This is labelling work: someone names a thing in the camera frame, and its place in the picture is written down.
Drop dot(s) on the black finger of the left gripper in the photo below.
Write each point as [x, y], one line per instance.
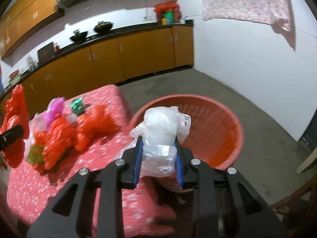
[10, 136]

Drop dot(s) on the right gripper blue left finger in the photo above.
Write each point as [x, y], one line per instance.
[138, 149]

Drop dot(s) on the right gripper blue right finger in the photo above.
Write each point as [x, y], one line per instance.
[179, 165]

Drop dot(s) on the red plastic bag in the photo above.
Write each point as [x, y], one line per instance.
[94, 123]
[58, 139]
[16, 114]

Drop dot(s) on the white clear plastic bag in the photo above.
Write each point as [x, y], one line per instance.
[160, 128]

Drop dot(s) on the magenta plastic bag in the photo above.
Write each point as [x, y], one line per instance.
[55, 107]

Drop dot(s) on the clear crinkled plastic bag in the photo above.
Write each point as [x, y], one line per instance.
[38, 122]

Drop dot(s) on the lower wooden kitchen cabinets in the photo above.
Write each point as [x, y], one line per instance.
[110, 61]

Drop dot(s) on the red plastic basket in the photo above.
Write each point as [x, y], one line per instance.
[216, 134]

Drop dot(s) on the red floral tablecloth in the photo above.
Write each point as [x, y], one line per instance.
[90, 193]

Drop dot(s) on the stacked bowls on counter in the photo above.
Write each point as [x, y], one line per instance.
[14, 77]

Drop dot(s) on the green foil wrapper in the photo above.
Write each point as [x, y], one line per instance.
[77, 106]

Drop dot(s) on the glass jar on counter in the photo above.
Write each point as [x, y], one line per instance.
[31, 63]

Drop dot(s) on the dark cutting board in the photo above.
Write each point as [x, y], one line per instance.
[46, 53]

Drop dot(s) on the red bottle on counter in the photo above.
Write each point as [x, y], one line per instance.
[56, 48]

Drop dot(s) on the black wok left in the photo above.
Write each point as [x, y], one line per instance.
[79, 36]

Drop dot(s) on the black wok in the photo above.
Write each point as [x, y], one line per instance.
[79, 36]
[103, 27]

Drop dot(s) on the wooden chair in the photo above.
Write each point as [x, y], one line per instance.
[299, 211]

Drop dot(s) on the upper wooden cabinets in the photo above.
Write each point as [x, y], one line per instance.
[23, 19]

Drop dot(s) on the black wok right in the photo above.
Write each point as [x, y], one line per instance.
[103, 27]

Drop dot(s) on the red bag on counter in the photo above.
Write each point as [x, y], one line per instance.
[167, 13]

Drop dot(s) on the pink floral hanging cloth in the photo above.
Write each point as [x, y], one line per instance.
[269, 12]

